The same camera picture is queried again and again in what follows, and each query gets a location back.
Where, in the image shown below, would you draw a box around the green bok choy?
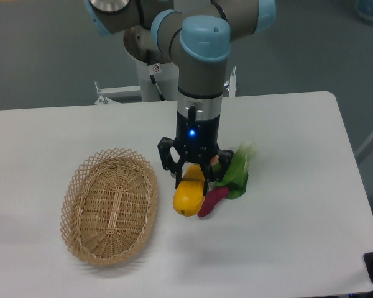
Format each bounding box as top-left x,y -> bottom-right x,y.
214,141 -> 257,200

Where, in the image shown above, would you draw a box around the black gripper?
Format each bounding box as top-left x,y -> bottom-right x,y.
157,112 -> 234,196

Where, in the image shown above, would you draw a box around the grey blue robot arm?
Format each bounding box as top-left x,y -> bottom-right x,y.
85,1 -> 276,184

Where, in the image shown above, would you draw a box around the purple sweet potato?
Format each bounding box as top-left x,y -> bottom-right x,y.
197,186 -> 229,218

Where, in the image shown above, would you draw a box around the woven wicker basket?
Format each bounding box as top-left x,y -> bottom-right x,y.
60,148 -> 159,266

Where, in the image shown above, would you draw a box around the yellow mango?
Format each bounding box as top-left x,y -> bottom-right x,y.
173,165 -> 205,217

